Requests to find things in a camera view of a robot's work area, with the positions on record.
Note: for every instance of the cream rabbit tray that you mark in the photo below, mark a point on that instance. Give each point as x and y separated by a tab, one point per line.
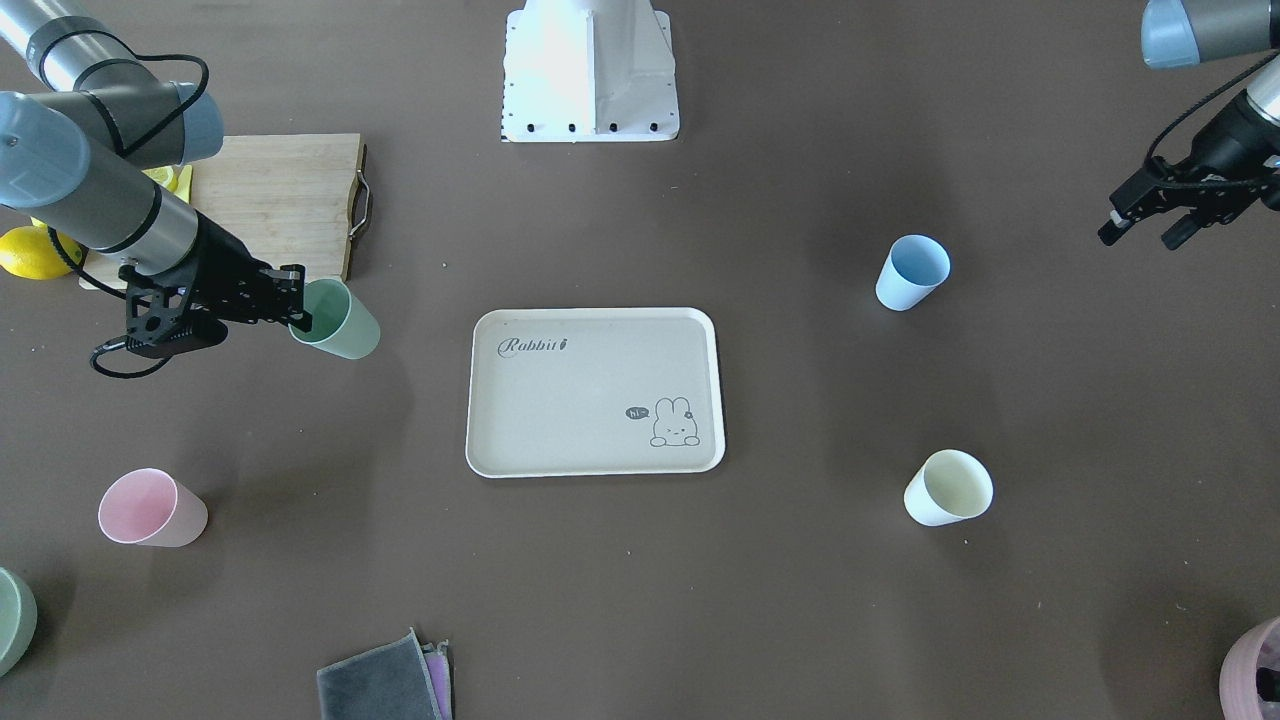
594	391

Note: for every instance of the grey cloth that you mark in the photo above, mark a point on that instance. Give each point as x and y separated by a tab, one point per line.
405	679

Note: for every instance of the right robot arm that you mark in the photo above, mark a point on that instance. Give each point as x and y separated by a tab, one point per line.
76	157

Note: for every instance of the green cup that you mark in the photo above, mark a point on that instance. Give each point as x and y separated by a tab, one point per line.
341	324

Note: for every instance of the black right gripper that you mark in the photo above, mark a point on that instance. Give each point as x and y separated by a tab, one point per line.
218	256

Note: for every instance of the blue cup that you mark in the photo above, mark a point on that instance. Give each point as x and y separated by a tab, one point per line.
917	265

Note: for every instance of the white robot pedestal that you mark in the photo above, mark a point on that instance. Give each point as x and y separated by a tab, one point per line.
589	71

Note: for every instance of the wooden cutting board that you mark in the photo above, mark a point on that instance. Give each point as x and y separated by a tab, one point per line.
291	199

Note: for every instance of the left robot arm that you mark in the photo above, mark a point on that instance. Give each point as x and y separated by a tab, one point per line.
1176	34

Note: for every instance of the pink bowl with ice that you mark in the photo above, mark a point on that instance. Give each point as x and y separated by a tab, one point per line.
1248	676

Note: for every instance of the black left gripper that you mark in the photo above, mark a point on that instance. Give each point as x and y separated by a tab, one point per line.
1232	142

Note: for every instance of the green bowl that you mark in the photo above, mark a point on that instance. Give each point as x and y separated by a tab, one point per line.
19	615

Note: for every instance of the lemon slice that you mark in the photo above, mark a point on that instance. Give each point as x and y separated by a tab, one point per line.
174	178

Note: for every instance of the pink cup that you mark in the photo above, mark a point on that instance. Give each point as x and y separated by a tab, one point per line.
147	507

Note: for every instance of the cream cup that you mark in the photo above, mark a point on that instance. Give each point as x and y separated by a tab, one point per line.
950	486

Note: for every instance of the yellow lemon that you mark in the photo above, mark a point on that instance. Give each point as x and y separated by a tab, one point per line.
27	252

